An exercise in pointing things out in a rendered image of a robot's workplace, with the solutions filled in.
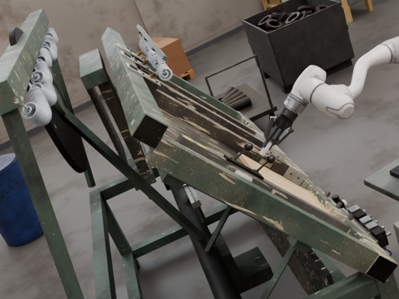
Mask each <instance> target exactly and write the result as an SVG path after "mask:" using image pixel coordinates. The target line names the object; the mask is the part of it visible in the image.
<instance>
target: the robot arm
mask: <svg viewBox="0 0 399 299"><path fill-rule="evenodd" d="M391 63H394V64H399V36H398V37H395V38H392V39H389V40H387V41H384V42H383V43H381V44H379V45H377V46H376V47H375V48H373V49H372V50H371V51H369V52H368V53H366V54H365V55H363V56H362V57H361V58H360V59H359V60H358V61H357V62H356V64H355V66H354V70H353V75H352V79H351V84H350V86H348V87H346V86H345V85H342V84H341V85H328V84H326V83H325V80H326V72H325V71H324V70H323V69H321V68H320V67H318V66H315V65H310V66H308V67H307V68H306V69H305V70H304V71H303V72H302V73H301V75H300V76H299V77H298V79H297V80H296V82H295V84H294V86H293V88H292V91H291V93H290V94H289V96H288V97H287V98H286V100H285V102H284V104H285V105H286V106H283V108H282V109H281V110H280V112H279V114H278V115H277V116H274V117H272V116H270V121H269V123H268V126H267V128H266V131H265V134H264V137H265V139H266V140H265V142H264V143H263V145H262V146H263V148H262V149H261V151H260V152H259V154H260V155H261V156H263V157H264V155H265V154H266V153H267V151H268V150H270V149H271V148H272V146H273V145H279V144H280V143H281V142H282V141H283V140H284V139H285V138H286V137H287V136H288V135H289V134H290V133H292V132H294V130H293V128H292V125H293V122H294V121H295V120H296V118H297V117H298V113H299V114H302V112H303V111H304V109H305V107H306V106H307V105H308V103H311V104H313V105H314V106H315V107H316V108H317V109H319V110H320V111H322V112H323V113H325V114H327V115H329V116H331V117H333V118H336V119H346V118H348V117H350V116H351V115H352V113H353V112H354V102H353V100H354V99H355V98H356V97H357V96H358V95H359V94H360V93H361V92H362V90H363V86H364V83H365V79H366V74H367V71H368V69H369V68H373V67H376V66H383V65H387V64H391ZM274 122H275V125H274V127H273V124H274ZM272 127H273V129H272ZM271 129H272V130H271ZM285 129H287V130H286V131H285V132H284V130H285ZM283 132H284V133H283ZM282 133H283V134H282ZM281 134H282V135H281Z"/></svg>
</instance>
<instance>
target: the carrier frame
mask: <svg viewBox="0 0 399 299"><path fill-rule="evenodd" d="M164 185H165V187H166V189H167V190H170V189H171V191H172V194H173V197H174V199H175V201H176V204H177V206H178V209H179V212H180V213H182V214H183V215H184V216H185V217H186V218H187V219H188V220H190V222H192V223H193V225H194V226H196V227H197V228H198V229H199V230H200V231H201V232H203V233H204V234H205V236H204V238H203V239H202V240H198V241H196V239H194V238H193V236H191V235H190V234H189V233H188V232H187V231H186V230H184V229H183V228H182V227H181V226H180V225H179V224H178V225H176V226H174V227H172V228H170V229H168V230H165V231H163V232H161V233H158V234H156V235H155V236H152V237H150V238H148V239H146V240H143V241H141V242H139V243H137V244H135V245H133V246H130V245H129V243H128V241H127V239H126V237H125V235H124V233H123V231H122V230H121V228H120V226H119V224H118V222H117V220H116V218H115V216H114V214H113V212H112V210H111V209H110V207H109V205H108V203H107V200H108V199H110V198H113V197H115V196H117V195H120V194H121V193H124V192H126V191H128V190H130V189H133V188H134V185H133V184H132V182H131V181H130V180H129V179H128V178H127V177H125V176H124V177H121V178H120V179H117V180H115V181H113V182H111V183H108V184H106V185H104V186H102V187H100V188H97V189H95V190H93V191H91V192H89V195H90V213H91V232H92V242H93V260H94V278H95V287H96V299H116V290H115V280H114V275H113V266H112V257H111V251H110V241H109V234H110V236H111V238H112V240H113V242H114V243H115V245H116V247H117V249H118V250H119V252H120V254H121V256H122V263H123V270H124V274H125V282H126V289H127V293H128V299H143V295H142V291H141V285H140V280H139V276H138V271H137V269H139V268H140V264H139V262H138V260H137V258H138V257H141V256H143V255H145V254H147V253H150V252H152V251H153V250H156V249H158V248H160V247H162V246H165V245H167V244H169V243H171V242H173V241H175V240H178V239H180V238H182V237H184V236H187V235H189V236H190V238H191V241H192V244H193V246H194V249H195V251H196V253H197V256H198V258H199V261H200V264H201V266H202V269H203V271H204V273H205V276H206V279H207V281H208V284H209V286H210V288H211V291H212V293H213V296H214V298H215V299H242V297H241V296H240V294H241V293H243V292H245V291H247V290H250V289H252V288H254V287H256V286H258V285H261V284H263V283H265V282H267V281H269V280H271V278H272V277H273V272H272V270H271V267H270V265H269V264H268V262H267V260H266V259H265V257H264V255H263V254H262V253H261V251H260V249H259V247H258V246H257V247H255V248H253V249H251V250H248V251H247V252H245V253H242V254H240V255H238V256H236V257H233V256H232V254H231V252H230V250H229V248H228V246H227V244H226V242H225V240H224V238H223V236H222V234H221V233H220V234H219V235H218V237H217V239H216V241H215V243H214V245H213V247H212V249H211V250H210V251H209V252H206V251H205V248H206V246H207V244H208V242H209V241H210V238H211V236H212V235H213V233H210V231H209V229H208V227H207V226H208V225H210V224H212V223H214V222H217V221H219V220H221V218H222V216H223V214H224V212H225V210H226V208H227V206H228V205H226V204H222V205H220V206H218V207H215V208H213V209H211V210H209V211H207V212H205V213H203V214H204V216H205V219H206V222H205V223H203V222H201V220H200V218H199V216H198V214H197V211H196V209H194V208H193V206H192V204H191V201H190V200H189V201H188V202H184V199H185V197H186V195H187V193H186V191H185V188H184V187H181V189H180V190H177V189H175V188H173V187H171V186H169V185H167V184H165V183H164ZM258 222H259V221H258ZM259 223H260V225H261V226H262V228H263V229H264V231H265V232H266V233H267V235H268V236H269V238H270V240H271V241H272V242H273V244H274V245H275V247H276V249H277V250H278V251H279V253H280V254H281V256H282V257H284V255H285V254H286V252H287V250H288V249H289V247H290V245H291V244H290V243H289V241H288V240H287V239H286V237H285V236H284V234H283V233H281V232H279V231H277V230H275V229H273V228H271V227H269V226H267V225H265V224H263V223H261V222H259ZM287 265H288V266H289V268H290V269H291V271H292V272H293V274H294V275H295V277H296V278H297V280H298V281H299V282H300V284H301V286H302V287H303V289H304V290H305V291H306V293H307V295H308V296H307V297H305V298H302V299H371V298H373V297H374V299H399V291H398V287H397V283H396V280H395V276H394V273H392V274H391V275H390V276H389V278H388V279H387V280H386V281H385V283H382V282H380V281H378V280H376V279H374V278H372V277H370V276H368V275H366V274H364V273H362V272H360V271H359V272H357V273H355V274H353V275H350V276H348V277H345V275H344V274H343V273H342V271H341V270H340V269H339V268H338V267H337V265H336V264H335V263H334V262H333V261H332V260H331V258H330V257H329V256H328V255H326V254H325V253H323V252H320V251H319V250H317V249H314V248H313V247H311V249H310V250H309V251H308V253H307V254H306V253H303V252H301V251H299V250H297V249H296V251H295V252H294V254H293V256H292V258H291V259H290V261H289V263H288V264H287Z"/></svg>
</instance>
